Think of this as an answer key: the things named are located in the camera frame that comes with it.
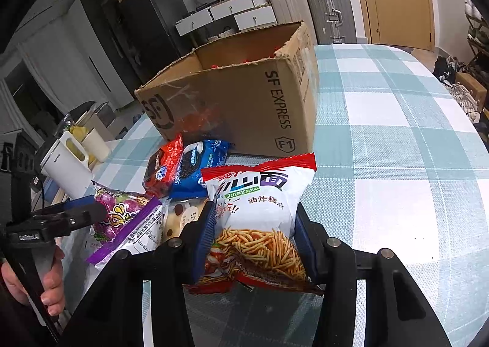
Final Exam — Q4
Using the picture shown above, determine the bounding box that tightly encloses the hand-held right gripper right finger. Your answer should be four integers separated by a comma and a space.
292, 204, 453, 347

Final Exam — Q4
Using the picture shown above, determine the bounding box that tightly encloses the dark grey refrigerator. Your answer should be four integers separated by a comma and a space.
118, 0, 192, 61

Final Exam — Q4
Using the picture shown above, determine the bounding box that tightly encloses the purple-edged white snack bag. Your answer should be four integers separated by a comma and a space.
86, 196, 165, 269

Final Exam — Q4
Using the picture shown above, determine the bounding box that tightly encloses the white drawer dresser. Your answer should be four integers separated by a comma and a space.
175, 0, 278, 50

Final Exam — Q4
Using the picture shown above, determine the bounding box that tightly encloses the large printed cardboard box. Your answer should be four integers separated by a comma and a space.
134, 21, 319, 159

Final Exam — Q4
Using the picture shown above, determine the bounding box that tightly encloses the red cookie packet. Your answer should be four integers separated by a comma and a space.
142, 134, 184, 197

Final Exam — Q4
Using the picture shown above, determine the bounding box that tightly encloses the blue checked tablecloth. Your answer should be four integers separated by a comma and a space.
61, 43, 489, 347

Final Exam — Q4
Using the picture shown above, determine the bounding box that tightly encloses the blue cookie packet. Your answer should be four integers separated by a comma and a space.
168, 140, 230, 200

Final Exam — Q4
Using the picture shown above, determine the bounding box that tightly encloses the beige suitcase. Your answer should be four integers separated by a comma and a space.
265, 0, 318, 46

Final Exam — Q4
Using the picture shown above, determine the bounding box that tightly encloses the grey bin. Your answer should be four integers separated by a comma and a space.
94, 102, 117, 128

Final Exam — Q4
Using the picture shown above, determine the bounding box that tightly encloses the dark tall cabinet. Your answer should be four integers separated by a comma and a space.
78, 0, 142, 103

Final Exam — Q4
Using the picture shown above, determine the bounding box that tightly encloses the cream tumbler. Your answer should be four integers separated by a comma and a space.
80, 127, 111, 162

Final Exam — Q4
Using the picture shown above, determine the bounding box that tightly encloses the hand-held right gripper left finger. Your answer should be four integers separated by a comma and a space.
67, 200, 218, 347

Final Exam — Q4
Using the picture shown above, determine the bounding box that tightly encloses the purple grape snack packet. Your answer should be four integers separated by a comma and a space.
90, 181, 151, 248

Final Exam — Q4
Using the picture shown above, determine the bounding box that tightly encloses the shoe rack with shoes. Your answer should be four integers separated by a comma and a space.
464, 0, 489, 73

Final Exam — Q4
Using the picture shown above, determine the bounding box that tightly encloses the beige dotted bread packet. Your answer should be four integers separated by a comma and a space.
162, 198, 209, 244

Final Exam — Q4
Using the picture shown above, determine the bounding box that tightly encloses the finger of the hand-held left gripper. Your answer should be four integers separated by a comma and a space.
50, 194, 98, 214
32, 202, 109, 235

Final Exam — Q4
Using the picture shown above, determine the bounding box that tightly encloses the white electric kettle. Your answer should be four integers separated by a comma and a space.
40, 130, 94, 199

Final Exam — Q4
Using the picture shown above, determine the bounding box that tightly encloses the metal shoe rack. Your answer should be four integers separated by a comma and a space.
464, 0, 489, 76

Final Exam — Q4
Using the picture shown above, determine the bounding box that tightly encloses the white noodle snack bag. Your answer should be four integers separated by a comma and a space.
183, 152, 325, 296

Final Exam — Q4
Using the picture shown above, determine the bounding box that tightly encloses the pile of scattered shoes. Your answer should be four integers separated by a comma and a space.
432, 55, 489, 122

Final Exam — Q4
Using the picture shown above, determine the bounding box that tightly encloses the silver suitcase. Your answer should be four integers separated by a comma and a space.
303, 0, 358, 45

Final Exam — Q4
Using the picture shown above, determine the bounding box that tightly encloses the person's left hand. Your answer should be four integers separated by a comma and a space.
2, 246, 66, 317

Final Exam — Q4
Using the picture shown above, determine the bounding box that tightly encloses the small closed cardboard box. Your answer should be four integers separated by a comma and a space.
456, 72, 487, 111

